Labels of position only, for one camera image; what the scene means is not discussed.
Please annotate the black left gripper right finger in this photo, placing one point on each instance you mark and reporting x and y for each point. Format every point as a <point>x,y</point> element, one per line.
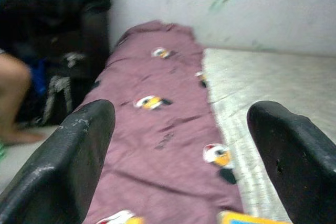
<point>299,166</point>

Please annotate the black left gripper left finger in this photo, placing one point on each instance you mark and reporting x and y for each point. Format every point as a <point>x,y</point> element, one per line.
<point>57,171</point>

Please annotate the colourful yellow-edged children's book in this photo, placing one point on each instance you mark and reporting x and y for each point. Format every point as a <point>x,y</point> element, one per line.
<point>244,218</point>

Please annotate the green plastic stool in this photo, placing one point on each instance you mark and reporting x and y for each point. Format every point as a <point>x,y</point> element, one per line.
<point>2,150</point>

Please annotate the white quilted mattress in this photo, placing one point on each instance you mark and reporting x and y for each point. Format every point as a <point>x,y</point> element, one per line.
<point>275,82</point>

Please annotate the black bag with white print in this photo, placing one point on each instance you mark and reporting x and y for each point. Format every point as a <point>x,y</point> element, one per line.
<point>78,82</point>

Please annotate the seated person in grey shorts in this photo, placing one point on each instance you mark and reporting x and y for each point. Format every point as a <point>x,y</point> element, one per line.
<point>13,90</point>

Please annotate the pink cartoon print blanket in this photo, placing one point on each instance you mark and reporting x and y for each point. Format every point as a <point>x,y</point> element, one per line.
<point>157,77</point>

